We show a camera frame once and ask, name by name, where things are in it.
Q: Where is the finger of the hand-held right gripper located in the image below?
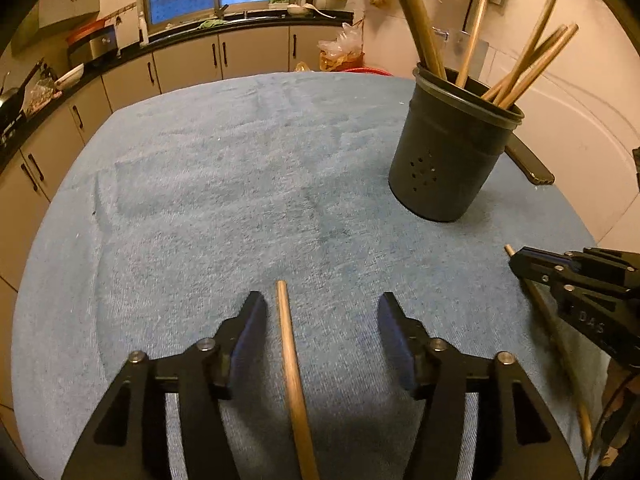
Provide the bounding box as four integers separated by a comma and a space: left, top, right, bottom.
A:
582, 247, 640, 289
508, 246, 632, 307

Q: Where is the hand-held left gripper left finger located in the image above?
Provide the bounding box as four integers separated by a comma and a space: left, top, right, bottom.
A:
60, 290, 269, 480

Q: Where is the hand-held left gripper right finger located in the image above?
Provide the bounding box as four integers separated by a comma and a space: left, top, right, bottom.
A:
377, 291, 584, 480

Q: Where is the wooden chopstick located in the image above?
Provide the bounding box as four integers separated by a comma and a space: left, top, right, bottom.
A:
504, 244, 595, 457
275, 280, 321, 480
500, 23, 580, 110
492, 0, 559, 108
481, 24, 570, 102
455, 0, 491, 89
381, 0, 448, 81

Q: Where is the black utensil holder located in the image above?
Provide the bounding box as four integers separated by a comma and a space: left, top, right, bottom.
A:
388, 62, 525, 224

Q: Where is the blue towel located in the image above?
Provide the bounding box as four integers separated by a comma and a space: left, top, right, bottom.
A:
10, 71, 608, 480

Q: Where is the small hanging plastic bag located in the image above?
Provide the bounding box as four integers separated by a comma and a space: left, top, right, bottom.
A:
317, 20, 366, 72

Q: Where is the white bowl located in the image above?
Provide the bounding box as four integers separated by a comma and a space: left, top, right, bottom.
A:
52, 62, 86, 90

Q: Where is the plastic bag of food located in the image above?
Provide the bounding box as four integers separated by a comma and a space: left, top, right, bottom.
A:
22, 77, 59, 114

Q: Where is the silver countertop oven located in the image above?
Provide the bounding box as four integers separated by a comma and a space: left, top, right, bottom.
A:
67, 25, 121, 66

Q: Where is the white ladle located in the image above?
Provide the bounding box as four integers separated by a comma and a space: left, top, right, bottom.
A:
286, 2, 331, 17

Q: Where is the red plastic bowl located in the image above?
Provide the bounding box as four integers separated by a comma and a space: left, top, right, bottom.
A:
65, 20, 109, 44

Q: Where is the small upper cabinet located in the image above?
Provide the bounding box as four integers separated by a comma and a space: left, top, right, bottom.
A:
37, 0, 104, 29

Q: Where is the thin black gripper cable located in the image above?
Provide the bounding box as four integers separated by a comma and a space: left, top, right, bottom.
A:
582, 357, 640, 468

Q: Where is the dark brown handle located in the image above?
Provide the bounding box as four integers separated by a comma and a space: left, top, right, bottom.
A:
505, 139, 556, 187

